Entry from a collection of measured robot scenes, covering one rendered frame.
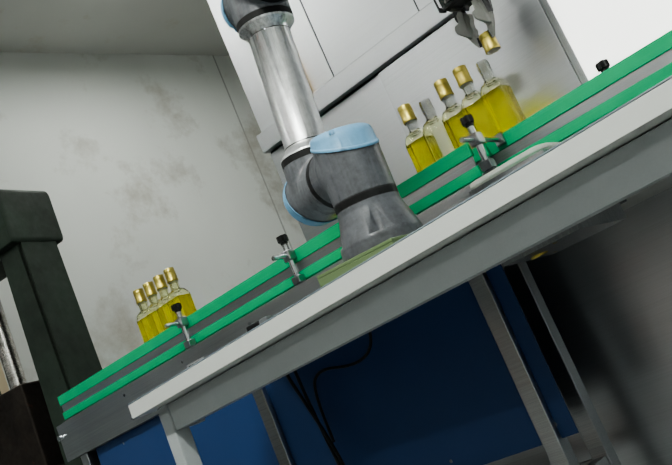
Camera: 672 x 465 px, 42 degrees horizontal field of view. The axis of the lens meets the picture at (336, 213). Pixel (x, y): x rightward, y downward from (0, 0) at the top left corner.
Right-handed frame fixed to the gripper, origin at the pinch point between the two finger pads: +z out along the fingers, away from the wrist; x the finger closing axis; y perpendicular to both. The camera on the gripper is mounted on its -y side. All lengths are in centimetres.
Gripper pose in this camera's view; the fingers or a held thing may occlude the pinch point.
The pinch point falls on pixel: (486, 37)
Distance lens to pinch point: 200.5
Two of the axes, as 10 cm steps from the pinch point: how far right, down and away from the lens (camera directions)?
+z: 3.8, 9.0, -2.2
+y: -7.4, 1.5, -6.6
